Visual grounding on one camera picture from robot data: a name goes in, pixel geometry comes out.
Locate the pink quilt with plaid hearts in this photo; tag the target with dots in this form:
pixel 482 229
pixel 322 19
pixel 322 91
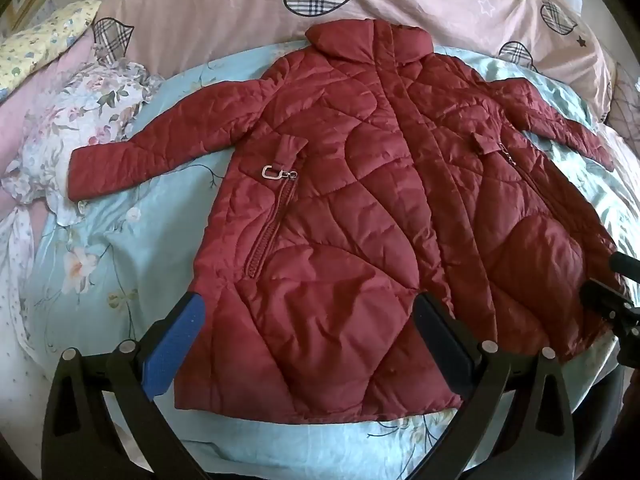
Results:
pixel 225 10

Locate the yellow floral pillow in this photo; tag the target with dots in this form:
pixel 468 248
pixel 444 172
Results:
pixel 45 40

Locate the pink pillow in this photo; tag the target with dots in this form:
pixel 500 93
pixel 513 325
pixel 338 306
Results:
pixel 30 110

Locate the white floral ruffled pillow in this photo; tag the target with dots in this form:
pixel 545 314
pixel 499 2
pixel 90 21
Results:
pixel 90 105

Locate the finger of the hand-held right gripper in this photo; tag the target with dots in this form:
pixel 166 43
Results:
pixel 625 264
pixel 605 297

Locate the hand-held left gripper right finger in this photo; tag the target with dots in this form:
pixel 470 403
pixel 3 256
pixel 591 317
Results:
pixel 440 345

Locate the pink diamond-patterned cushion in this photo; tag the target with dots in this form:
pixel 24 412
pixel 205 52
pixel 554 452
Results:
pixel 627 100

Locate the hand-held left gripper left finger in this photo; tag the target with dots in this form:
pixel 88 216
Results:
pixel 175 340

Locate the white dotted sheet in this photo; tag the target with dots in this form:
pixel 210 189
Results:
pixel 15 270

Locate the light blue floral bedsheet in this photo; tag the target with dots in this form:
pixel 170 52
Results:
pixel 125 240

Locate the red quilted jacket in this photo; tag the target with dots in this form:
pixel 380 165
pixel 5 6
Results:
pixel 350 210

